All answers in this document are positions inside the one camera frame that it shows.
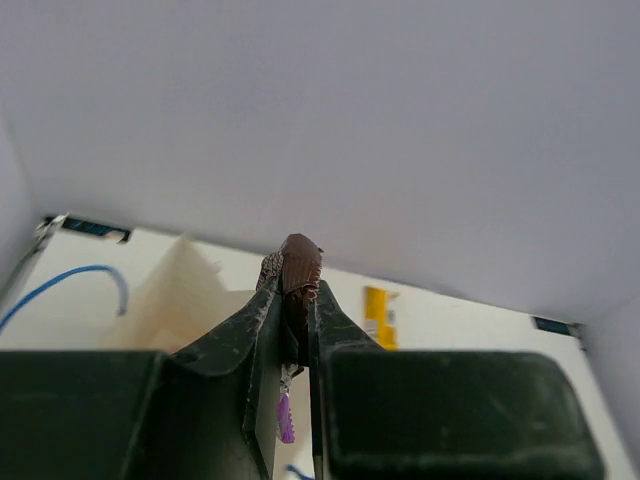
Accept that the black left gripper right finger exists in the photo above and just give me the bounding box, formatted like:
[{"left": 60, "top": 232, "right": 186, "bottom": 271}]
[{"left": 308, "top": 283, "right": 605, "bottom": 479}]

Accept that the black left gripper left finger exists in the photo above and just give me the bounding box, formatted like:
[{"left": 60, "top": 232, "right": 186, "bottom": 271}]
[{"left": 1, "top": 280, "right": 282, "bottom": 479}]

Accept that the purple M&M's packet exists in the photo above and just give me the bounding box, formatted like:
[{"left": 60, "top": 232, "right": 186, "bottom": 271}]
[{"left": 256, "top": 233, "right": 323, "bottom": 444}]

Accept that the blue checkered paper bag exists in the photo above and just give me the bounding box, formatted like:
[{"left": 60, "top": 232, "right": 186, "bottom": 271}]
[{"left": 1, "top": 230, "right": 261, "bottom": 351}]

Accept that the yellow snack bar far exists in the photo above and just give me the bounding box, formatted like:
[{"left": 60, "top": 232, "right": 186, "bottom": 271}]
[{"left": 364, "top": 286, "right": 400, "bottom": 350}]

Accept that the blue table corner label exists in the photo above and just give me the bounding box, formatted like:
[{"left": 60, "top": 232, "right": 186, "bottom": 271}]
[{"left": 531, "top": 316, "right": 581, "bottom": 338}]

